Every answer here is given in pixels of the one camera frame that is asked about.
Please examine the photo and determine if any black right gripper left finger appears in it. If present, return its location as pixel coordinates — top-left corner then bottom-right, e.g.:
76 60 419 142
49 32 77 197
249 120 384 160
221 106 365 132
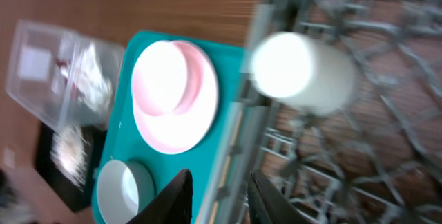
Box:
127 169 193 224

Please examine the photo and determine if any pink plate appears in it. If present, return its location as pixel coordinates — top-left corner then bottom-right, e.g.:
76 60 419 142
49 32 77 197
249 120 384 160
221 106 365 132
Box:
132 43 219 154

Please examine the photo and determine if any white rice pile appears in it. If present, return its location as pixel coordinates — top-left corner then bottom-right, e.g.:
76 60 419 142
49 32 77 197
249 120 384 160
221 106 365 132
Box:
50 126 87 187

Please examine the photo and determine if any grey dishwasher rack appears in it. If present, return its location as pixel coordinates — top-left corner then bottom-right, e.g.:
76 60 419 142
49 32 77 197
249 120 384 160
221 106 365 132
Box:
196 0 441 223

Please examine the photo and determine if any pale green cup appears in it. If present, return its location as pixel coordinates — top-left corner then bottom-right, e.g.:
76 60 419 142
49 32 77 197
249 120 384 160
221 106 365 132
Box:
248 32 358 115

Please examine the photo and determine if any wooden chopstick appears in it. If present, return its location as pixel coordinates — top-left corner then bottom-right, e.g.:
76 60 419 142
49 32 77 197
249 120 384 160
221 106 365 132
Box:
208 113 242 224

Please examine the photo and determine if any clear plastic bin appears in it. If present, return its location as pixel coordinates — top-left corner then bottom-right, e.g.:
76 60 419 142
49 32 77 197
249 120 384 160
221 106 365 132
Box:
6 20 125 130

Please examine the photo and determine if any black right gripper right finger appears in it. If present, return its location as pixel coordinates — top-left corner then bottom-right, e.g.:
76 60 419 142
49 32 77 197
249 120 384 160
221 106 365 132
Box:
247 171 309 224

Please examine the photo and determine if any grey bowl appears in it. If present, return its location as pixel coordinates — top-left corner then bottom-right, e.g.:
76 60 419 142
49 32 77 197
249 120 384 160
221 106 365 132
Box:
96 160 155 224

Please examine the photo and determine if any black tray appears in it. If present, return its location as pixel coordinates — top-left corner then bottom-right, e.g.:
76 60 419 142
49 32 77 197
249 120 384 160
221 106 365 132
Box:
34 124 106 212

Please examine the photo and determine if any teal plastic tray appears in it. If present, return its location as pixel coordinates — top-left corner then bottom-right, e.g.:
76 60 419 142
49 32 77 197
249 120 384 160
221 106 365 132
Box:
100 31 244 218

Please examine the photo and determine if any pink bowl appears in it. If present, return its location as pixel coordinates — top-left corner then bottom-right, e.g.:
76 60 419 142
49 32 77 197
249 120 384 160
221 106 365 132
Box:
131 40 206 117

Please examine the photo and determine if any white napkin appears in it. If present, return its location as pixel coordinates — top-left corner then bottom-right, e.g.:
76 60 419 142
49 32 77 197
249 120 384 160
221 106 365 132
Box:
60 44 113 114

